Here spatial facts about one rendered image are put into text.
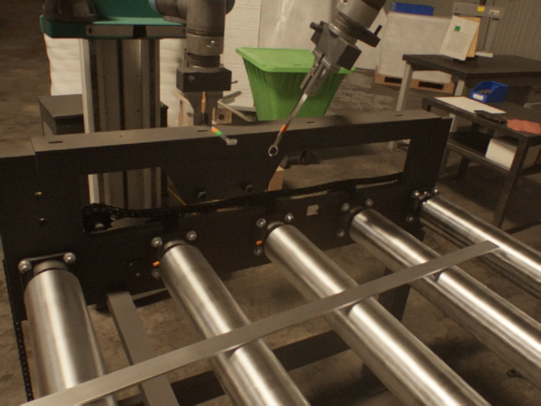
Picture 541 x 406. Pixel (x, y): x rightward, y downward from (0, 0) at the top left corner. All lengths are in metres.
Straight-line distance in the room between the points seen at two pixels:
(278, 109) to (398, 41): 4.32
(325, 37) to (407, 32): 6.77
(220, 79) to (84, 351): 0.70
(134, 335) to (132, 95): 1.44
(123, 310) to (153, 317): 1.19
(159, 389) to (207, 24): 0.80
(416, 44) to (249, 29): 3.63
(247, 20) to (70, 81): 1.71
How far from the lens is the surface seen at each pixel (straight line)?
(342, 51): 1.10
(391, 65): 7.97
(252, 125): 1.29
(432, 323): 2.64
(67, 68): 4.66
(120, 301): 1.26
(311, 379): 2.18
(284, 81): 3.75
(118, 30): 2.04
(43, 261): 1.21
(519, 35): 12.92
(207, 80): 1.23
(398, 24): 7.91
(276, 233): 1.30
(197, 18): 1.19
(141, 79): 2.36
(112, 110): 2.37
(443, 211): 1.63
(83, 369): 0.92
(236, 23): 4.91
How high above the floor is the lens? 1.56
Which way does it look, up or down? 26 degrees down
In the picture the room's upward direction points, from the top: 6 degrees clockwise
